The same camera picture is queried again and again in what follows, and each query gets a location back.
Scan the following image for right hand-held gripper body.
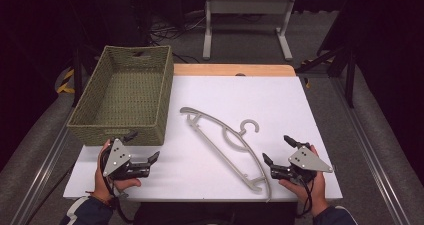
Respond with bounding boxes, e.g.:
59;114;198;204
270;146;334;187

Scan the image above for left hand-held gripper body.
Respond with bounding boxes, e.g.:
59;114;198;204
101;138;152;182

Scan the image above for green woven basket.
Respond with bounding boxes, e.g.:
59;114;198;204
66;44;175;147

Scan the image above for grey plastic clothes hanger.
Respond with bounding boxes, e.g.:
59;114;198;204
179;106;273;201

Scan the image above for person's left hand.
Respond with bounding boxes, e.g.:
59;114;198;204
93;139;143;203

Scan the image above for person's right hand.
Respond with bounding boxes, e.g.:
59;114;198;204
278;144;330;218

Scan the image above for white board mat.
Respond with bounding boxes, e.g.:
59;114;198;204
62;75;344;203

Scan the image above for person's dark lap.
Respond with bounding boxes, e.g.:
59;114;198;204
132;201;298;225

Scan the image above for black metal stand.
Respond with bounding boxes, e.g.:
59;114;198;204
71;44;101;108
295;41;356;109

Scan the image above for yellow black striped tape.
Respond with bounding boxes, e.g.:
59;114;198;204
56;68;76;95

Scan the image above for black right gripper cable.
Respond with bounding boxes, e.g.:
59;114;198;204
295;177;316;219

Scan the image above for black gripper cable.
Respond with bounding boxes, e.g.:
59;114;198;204
295;177;316;219
99;148;135;225

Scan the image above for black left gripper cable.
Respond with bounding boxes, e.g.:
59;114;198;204
99;148;135;225

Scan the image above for metal floor rail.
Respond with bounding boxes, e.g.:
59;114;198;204
333;78;412;225
9;124;74;225

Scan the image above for black floor cables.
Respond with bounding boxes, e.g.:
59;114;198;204
149;13;208;64

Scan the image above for white metal stand frame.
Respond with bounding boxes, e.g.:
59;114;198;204
202;0;298;62

